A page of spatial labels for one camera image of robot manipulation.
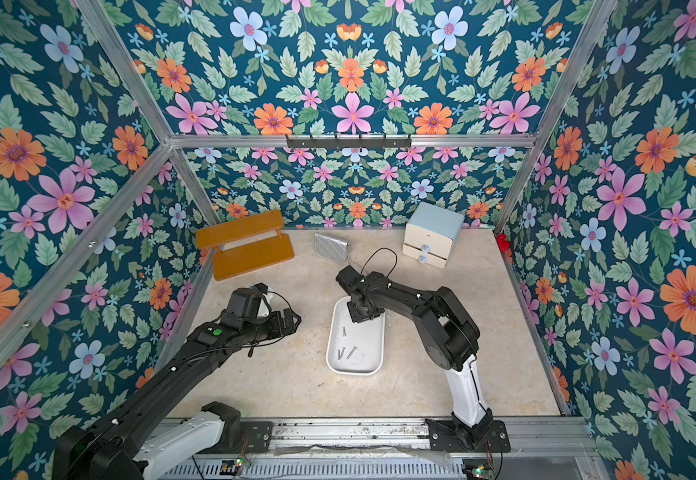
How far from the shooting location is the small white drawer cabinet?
1004mm

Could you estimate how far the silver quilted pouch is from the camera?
42.1 inches

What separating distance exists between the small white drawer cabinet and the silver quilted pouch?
0.75 ft
